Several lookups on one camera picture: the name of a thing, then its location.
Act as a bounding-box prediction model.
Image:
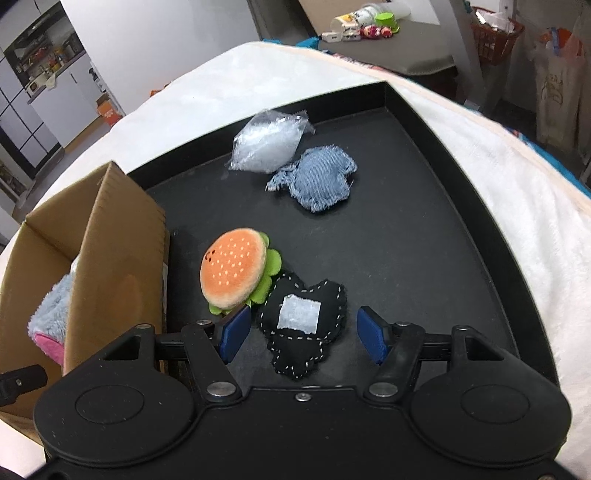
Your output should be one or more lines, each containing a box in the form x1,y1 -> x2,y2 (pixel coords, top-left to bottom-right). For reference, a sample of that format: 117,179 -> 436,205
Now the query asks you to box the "blue denim fabric toy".
266,145 -> 358,213

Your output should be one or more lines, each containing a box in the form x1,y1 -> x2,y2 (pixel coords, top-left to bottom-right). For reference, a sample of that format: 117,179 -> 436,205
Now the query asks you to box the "grey chair seat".
318,20 -> 458,77

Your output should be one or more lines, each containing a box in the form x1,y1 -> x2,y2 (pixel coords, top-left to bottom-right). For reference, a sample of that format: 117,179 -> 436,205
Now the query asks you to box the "orange cardboard box on floor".
96,93 -> 123,127

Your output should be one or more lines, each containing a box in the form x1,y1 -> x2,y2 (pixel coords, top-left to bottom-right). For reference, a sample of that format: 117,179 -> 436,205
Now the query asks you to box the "green cup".
375,12 -> 400,38

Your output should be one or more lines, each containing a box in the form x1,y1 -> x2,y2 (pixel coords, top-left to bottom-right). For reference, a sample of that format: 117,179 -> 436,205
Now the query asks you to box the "black rectangular tray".
129,83 -> 557,386

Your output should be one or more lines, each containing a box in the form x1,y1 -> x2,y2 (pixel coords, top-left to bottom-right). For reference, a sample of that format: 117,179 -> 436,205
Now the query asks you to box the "black stitched fabric toy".
256,271 -> 348,380

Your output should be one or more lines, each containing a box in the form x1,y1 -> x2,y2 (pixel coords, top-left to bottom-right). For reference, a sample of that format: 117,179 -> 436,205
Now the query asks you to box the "brown cardboard box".
0,160 -> 170,421

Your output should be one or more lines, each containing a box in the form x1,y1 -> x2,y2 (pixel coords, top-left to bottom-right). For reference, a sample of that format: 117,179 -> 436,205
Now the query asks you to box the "clear plastic bag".
226,110 -> 315,174

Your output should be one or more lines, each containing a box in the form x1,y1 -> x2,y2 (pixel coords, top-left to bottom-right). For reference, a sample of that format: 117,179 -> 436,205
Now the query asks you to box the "grey fluffy plush slipper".
27,273 -> 74,366

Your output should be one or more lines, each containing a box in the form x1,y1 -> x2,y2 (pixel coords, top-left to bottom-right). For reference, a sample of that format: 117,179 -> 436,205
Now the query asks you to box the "orange plastic basket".
471,6 -> 525,66

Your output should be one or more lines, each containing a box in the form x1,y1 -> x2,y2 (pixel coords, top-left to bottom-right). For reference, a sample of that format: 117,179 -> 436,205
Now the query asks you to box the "plush hamburger toy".
199,228 -> 283,315

